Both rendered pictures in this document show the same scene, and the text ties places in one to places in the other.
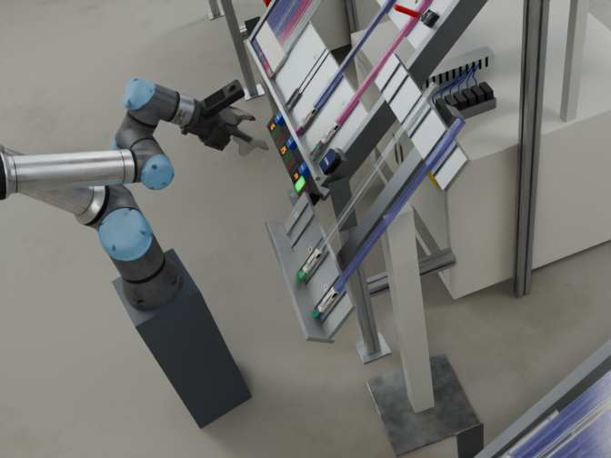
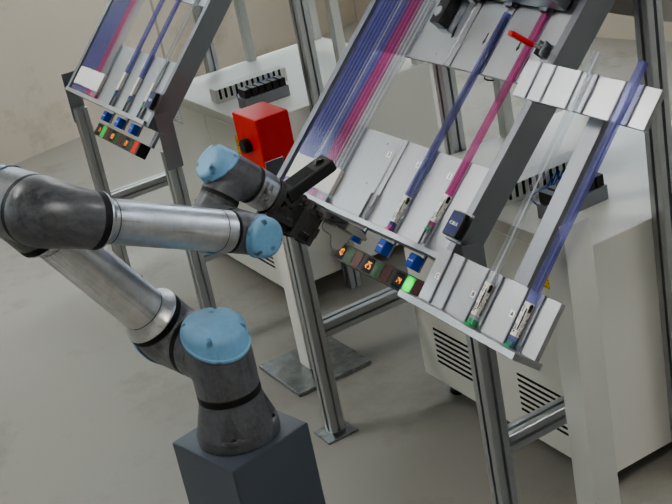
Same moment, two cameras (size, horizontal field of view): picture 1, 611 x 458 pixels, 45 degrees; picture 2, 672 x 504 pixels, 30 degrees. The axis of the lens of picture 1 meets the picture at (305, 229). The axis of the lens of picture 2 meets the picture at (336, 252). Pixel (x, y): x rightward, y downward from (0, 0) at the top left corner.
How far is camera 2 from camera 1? 1.14 m
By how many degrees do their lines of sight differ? 29
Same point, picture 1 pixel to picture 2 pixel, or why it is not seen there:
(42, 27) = not seen: outside the picture
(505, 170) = (642, 257)
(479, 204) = (620, 309)
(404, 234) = (582, 255)
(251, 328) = not seen: outside the picture
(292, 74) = (358, 186)
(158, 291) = (258, 420)
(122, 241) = (219, 334)
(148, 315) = (246, 458)
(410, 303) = (593, 376)
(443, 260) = not seen: hidden behind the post
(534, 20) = (651, 43)
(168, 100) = (254, 169)
